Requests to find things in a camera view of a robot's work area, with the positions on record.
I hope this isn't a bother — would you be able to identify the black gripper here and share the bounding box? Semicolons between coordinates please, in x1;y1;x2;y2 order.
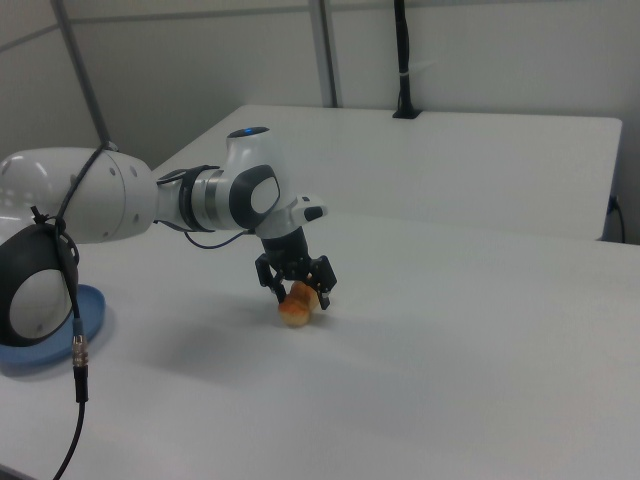
254;225;338;311

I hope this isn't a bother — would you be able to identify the golden bread roll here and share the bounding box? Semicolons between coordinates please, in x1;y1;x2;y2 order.
277;280;322;329

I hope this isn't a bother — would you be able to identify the white rectangular table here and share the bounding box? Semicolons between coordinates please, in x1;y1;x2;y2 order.
151;103;624;243

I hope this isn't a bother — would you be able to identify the blue round plate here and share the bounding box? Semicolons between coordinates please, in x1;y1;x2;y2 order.
0;282;108;376

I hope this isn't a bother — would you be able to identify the black clamp-mounted pole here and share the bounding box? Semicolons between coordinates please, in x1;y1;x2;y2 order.
391;0;425;120

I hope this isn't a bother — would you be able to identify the thin dark wrist cable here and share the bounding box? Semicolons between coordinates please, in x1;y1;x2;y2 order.
182;227;256;250

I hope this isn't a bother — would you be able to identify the upright grey partition post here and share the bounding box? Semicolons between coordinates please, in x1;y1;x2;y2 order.
315;0;347;108

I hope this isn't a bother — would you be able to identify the thick black cable with connector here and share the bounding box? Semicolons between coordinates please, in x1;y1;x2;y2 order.
28;140;122;480

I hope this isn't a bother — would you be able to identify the black cable at table edge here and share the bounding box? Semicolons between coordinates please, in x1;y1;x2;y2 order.
606;193;628;243

